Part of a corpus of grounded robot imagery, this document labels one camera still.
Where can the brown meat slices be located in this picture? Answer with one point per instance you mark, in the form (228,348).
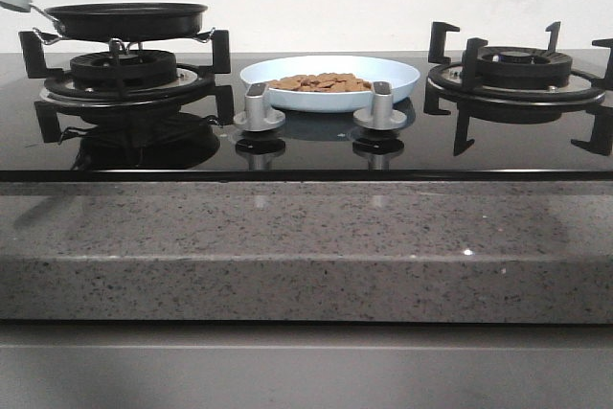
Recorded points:
(322,83)

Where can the light blue plate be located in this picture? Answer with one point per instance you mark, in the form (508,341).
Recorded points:
(401,77)

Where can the black frying pan green handle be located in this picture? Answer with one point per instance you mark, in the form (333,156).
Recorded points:
(129,22)

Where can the left silver stove knob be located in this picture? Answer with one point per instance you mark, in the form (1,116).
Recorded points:
(258,114)

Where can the silver stove knob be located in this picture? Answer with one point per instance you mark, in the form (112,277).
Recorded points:
(258,114)
(380,115)

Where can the black glass gas cooktop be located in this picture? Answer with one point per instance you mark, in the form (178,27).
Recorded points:
(445,139)

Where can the right silver stove knob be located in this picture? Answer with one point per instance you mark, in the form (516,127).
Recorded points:
(380,115)

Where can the left burner with pan support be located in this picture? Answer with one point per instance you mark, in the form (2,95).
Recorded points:
(121,79)

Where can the burner with pan support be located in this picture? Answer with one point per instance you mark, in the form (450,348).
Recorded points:
(121,79)
(515,85)

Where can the right burner with pan support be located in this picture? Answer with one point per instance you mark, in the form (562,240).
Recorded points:
(515,85)

